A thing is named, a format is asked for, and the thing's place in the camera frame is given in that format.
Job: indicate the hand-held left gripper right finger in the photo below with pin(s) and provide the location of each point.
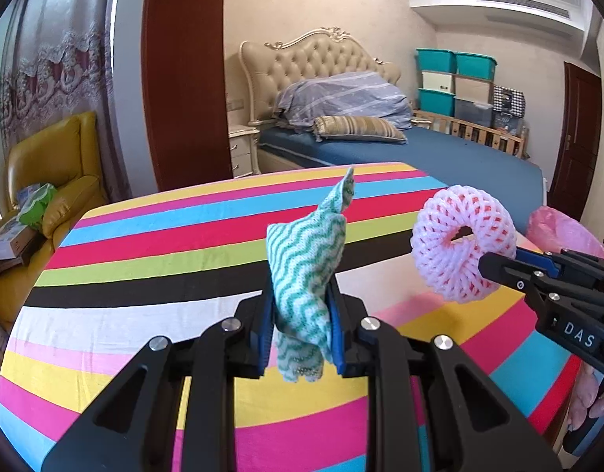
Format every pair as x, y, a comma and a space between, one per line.
335, 339

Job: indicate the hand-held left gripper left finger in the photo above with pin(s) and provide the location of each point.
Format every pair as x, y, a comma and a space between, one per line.
265, 339

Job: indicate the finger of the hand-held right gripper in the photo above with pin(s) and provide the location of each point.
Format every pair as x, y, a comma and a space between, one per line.
508, 270
533, 257

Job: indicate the pink plastic bag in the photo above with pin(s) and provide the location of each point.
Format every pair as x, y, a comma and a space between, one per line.
562, 228

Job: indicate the green wavy striped cloth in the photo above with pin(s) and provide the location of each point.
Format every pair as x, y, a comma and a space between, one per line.
302, 275

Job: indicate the pink foam fruit net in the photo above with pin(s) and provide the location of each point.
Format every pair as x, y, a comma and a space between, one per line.
439, 221

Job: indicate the person's right hand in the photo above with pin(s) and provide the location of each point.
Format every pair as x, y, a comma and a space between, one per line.
584, 393

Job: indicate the brown wooden door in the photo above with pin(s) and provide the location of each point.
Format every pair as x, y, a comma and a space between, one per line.
575, 142

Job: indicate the striped colourful tablecloth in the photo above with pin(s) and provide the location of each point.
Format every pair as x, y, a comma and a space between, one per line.
159, 265

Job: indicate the dark bag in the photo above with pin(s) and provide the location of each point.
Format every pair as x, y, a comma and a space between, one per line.
506, 122

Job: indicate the black patterned bag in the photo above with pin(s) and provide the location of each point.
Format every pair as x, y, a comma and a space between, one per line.
508, 99

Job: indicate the stack of plastic storage boxes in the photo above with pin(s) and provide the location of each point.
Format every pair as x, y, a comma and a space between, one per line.
454, 88

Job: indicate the white nightstand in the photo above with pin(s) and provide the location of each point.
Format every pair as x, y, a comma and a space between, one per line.
243, 152

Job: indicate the brown striped cushion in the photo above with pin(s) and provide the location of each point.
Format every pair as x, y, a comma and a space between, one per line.
361, 128

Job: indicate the striped grey pillow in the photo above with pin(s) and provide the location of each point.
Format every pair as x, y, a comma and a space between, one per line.
346, 98

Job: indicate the air conditioner vent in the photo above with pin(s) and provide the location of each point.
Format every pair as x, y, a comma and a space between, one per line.
523, 2

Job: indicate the brown flat box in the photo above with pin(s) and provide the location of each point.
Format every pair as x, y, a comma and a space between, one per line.
22, 260

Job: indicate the green plastic packet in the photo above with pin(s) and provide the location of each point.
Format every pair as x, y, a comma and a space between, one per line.
36, 204

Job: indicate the yellow leather armchair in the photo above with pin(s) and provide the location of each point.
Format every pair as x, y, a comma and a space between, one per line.
61, 157

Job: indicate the brown wooden wardrobe panel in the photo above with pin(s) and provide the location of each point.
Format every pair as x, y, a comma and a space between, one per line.
189, 73

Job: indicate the beige tufted headboard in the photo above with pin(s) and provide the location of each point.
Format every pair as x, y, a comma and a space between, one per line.
307, 54

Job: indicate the lace patterned curtain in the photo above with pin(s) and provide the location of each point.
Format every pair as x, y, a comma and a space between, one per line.
61, 69

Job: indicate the wooden crib rail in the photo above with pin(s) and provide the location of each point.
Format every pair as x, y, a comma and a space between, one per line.
474, 132

